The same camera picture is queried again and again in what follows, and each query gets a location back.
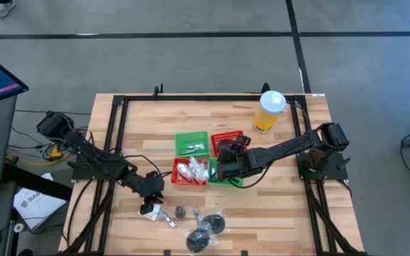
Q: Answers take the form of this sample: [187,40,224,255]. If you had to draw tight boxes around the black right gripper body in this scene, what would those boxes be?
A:
[217,134,267,181]

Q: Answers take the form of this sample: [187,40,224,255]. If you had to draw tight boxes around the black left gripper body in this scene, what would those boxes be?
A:
[133,170,166,215]

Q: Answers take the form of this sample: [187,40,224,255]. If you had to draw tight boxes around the silver metal tweezers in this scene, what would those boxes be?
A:
[162,211,177,229]

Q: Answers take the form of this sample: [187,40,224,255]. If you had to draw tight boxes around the red plastic basket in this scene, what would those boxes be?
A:
[170,157,209,187]
[210,129,246,158]

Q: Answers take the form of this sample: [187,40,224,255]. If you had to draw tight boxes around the green plastic basket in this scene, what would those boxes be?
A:
[207,157,244,187]
[174,131,211,159]

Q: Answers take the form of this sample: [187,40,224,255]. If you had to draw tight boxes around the yellow wipes canister white lid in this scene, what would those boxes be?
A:
[251,90,287,134]

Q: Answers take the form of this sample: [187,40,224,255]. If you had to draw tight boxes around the white printed paper sheet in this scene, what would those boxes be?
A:
[12,172,68,230]

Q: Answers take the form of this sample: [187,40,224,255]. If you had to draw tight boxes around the person's shoe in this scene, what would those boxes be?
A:
[0,0,17,18]

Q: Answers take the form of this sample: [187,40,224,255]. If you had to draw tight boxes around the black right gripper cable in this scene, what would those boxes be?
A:
[226,165,270,189]

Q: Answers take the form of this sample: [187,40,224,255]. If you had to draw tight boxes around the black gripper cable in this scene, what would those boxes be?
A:
[226,165,270,189]
[122,154,172,178]

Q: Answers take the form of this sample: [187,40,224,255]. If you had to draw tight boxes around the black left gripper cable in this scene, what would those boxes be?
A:
[122,154,172,178]

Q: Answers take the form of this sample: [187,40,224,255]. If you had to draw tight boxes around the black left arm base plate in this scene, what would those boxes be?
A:
[68,151,124,181]

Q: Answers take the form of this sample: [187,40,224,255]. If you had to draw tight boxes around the black aluminium table frame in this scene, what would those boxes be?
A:
[58,92,367,256]

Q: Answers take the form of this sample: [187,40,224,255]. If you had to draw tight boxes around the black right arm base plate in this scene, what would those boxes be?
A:
[296,151,351,181]

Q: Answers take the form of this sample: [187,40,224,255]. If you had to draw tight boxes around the yellow cable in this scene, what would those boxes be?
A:
[5,144,71,167]

